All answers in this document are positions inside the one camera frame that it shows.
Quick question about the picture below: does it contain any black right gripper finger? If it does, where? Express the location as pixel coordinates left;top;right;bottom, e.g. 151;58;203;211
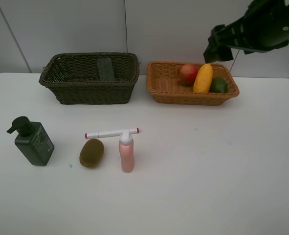
203;43;221;63
219;46;233;61

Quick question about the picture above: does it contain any white pink-tipped marker pen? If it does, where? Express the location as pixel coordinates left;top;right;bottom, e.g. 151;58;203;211
85;128;140;140

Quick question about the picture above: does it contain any dark green pump bottle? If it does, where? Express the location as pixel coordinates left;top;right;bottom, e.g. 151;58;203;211
7;116;54;166

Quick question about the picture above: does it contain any yellow mango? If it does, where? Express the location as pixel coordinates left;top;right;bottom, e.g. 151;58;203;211
193;64;213;93

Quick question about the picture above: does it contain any brown kiwi fruit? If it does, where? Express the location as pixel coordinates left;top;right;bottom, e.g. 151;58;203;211
79;139;105;168

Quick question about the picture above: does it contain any dark brown wicker basket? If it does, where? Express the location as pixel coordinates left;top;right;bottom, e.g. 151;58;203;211
39;52;140;105

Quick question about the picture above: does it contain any red pomegranate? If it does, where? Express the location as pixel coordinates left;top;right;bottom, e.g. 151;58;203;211
176;64;198;86

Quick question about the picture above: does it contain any green lime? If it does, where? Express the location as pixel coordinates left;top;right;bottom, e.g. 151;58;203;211
209;77;227;93

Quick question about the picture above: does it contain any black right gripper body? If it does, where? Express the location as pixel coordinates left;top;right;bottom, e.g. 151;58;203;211
208;0;289;54

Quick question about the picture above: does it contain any orange wicker basket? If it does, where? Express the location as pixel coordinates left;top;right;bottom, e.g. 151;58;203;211
146;61;240;106

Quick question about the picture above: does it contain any dark felt whiteboard eraser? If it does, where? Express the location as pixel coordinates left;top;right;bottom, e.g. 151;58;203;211
97;57;115;82

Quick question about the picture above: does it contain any pink spray bottle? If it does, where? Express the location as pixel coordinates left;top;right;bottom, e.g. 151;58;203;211
118;130;134;173

